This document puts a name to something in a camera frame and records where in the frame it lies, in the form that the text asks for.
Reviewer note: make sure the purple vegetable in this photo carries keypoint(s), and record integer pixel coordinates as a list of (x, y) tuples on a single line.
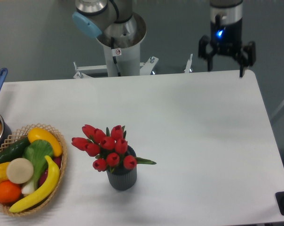
[(58, 161)]

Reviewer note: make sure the yellow banana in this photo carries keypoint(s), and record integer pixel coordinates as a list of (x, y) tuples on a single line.
[(42, 192)]

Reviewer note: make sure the green cucumber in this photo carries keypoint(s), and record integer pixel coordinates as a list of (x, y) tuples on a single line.
[(14, 151)]

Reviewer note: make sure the orange fruit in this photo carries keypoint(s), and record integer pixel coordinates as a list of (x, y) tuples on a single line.
[(9, 192)]

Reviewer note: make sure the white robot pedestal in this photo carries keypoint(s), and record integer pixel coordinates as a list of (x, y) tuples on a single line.
[(119, 62)]

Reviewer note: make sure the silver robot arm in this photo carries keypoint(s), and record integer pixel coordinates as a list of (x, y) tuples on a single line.
[(120, 31)]

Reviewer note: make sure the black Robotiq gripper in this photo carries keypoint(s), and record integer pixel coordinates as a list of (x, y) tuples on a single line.
[(226, 32)]

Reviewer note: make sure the woven wicker basket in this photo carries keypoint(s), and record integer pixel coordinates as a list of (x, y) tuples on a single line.
[(19, 134)]

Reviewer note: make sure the green bok choy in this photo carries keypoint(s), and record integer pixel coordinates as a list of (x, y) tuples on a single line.
[(36, 153)]

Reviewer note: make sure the dark grey ribbed vase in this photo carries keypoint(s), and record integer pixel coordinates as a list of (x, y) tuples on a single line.
[(121, 178)]

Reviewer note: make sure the beige round disc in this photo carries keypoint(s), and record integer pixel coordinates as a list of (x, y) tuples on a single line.
[(19, 170)]

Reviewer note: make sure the red tulip bouquet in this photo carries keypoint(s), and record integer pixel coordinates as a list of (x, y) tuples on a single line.
[(110, 149)]

